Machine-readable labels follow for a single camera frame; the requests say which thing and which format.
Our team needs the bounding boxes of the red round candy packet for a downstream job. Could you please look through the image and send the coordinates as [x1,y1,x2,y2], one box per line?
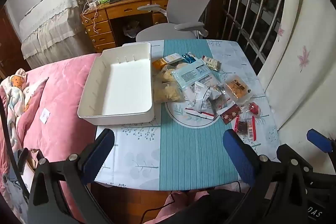
[245,102,262,119]

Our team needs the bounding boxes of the wooden desk with drawers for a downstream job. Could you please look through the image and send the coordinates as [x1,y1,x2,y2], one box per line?
[80,0,172,53]

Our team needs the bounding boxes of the white lace furniture cover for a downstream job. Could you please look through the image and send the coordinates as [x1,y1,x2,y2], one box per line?
[18,0,88,68]

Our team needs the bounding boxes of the cartoon printed blanket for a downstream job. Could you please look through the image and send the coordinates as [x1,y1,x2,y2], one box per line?
[0,69,30,137]

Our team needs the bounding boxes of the metal window grille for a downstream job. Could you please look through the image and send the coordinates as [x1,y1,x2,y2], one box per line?
[220,0,287,68]

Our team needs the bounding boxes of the white red packet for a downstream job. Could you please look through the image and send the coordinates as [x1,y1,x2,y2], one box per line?
[183,107,216,120]

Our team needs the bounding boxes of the clear orange cracker packet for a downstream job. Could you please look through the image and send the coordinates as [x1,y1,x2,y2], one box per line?
[223,74,251,105]

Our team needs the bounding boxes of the white flower print curtain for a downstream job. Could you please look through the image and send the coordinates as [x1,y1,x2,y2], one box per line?
[257,0,336,175]

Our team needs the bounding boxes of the pink blanket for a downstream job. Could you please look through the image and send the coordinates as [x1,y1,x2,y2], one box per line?
[0,53,106,224]

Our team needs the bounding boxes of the dark snack red wrapper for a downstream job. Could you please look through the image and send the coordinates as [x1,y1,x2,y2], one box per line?
[234,116,257,141]

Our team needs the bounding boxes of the large white blue packet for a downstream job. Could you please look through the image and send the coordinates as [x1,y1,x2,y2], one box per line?
[173,59,219,91]

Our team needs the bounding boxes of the white brown small packet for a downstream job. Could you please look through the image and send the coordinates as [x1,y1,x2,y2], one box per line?
[201,55,222,72]

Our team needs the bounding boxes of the white paper tag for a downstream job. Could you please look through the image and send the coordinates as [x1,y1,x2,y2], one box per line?
[40,108,52,125]

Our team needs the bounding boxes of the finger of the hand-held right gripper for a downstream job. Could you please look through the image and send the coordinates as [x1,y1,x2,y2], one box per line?
[307,129,336,154]

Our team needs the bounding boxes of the large clear puffed snack bag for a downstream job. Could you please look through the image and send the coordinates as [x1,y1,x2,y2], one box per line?
[152,80,186,103]

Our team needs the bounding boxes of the small clear puffed snack bag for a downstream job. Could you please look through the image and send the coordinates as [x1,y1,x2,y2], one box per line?
[155,68,179,83]

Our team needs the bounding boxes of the white plastic storage box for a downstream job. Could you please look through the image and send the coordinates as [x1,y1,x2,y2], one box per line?
[77,42,155,126]

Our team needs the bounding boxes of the white cable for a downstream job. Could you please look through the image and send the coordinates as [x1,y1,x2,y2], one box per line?
[82,1,101,34]

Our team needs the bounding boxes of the small orange packet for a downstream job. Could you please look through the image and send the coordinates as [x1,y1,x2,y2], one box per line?
[152,58,168,70]

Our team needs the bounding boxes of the dark red star packet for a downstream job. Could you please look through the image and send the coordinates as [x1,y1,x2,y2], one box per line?
[220,104,243,124]

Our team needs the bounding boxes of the white orange packet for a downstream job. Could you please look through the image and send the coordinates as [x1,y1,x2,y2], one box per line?
[163,54,184,65]

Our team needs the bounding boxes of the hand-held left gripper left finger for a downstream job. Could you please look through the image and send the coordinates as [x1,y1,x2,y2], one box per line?
[28,129,116,224]

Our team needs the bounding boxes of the blue foil packet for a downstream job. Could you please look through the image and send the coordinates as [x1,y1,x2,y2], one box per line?
[181,53,198,64]

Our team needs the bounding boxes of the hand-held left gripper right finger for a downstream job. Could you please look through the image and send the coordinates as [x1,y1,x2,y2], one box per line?
[223,129,313,224]

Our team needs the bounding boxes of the person's pink pants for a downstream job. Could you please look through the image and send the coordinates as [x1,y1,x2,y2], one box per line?
[154,189,211,224]

